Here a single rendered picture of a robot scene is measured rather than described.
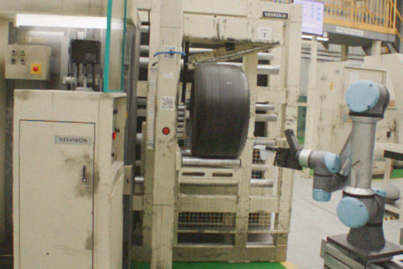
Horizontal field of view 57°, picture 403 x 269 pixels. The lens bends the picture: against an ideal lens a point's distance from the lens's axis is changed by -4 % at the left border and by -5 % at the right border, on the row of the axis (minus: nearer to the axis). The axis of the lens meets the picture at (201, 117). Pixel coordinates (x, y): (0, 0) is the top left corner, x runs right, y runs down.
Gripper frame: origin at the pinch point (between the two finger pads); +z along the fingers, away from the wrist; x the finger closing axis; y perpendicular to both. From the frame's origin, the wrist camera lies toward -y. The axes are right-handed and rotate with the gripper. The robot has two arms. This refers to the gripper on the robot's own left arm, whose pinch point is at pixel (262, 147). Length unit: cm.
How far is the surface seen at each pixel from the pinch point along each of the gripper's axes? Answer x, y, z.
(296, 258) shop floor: 142, 88, 47
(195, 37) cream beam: 26, -62, 80
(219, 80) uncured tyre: 12, -32, 42
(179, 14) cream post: -1, -67, 68
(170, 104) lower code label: 4, -16, 70
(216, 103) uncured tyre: 9.3, -18.9, 39.0
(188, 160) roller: 12, 14, 56
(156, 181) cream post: 6, 30, 74
